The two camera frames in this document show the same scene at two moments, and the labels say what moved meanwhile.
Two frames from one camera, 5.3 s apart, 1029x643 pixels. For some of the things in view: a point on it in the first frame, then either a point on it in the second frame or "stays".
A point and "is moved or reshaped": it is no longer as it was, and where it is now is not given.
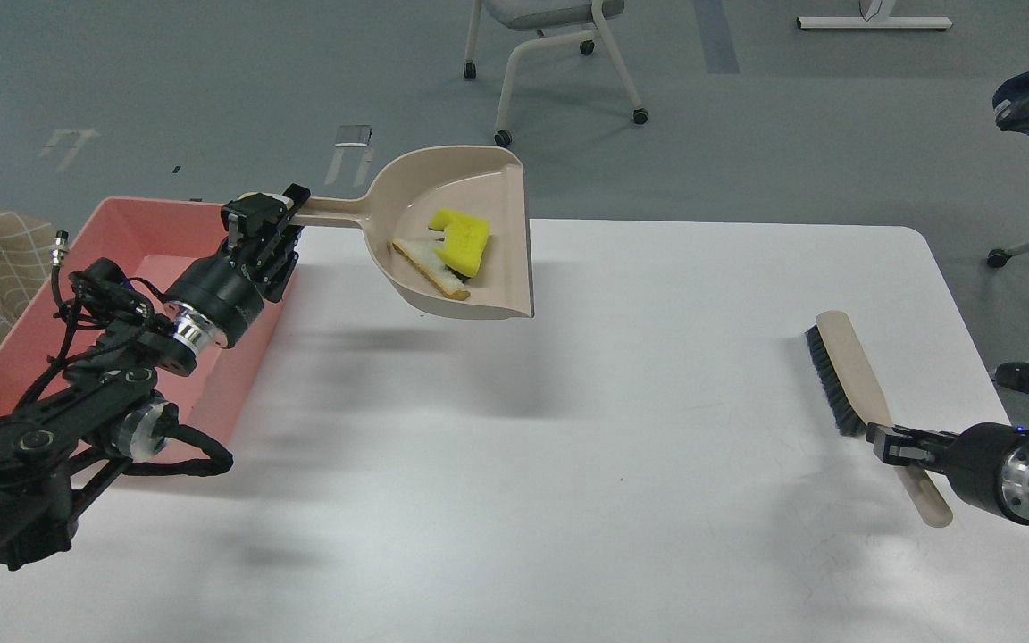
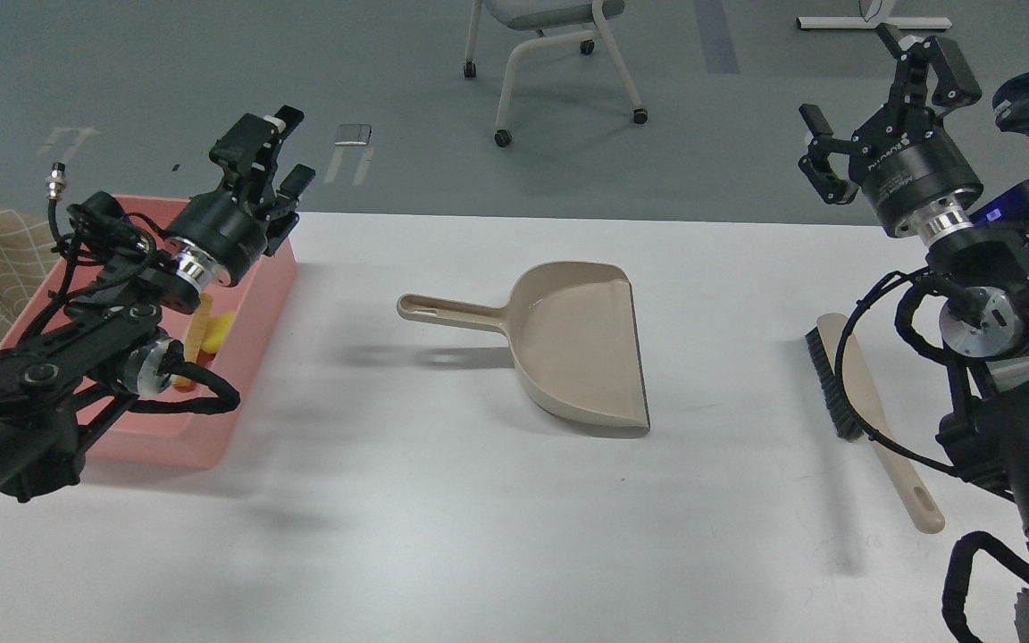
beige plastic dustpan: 481,181 -> 572,329
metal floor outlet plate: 353,136 stays
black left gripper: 221,298 -> 230,230
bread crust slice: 424,256 is moved or reshaped
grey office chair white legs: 555,20 stays
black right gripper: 1004,468 -> 904,160
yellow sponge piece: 464,240 is moved or reshaped
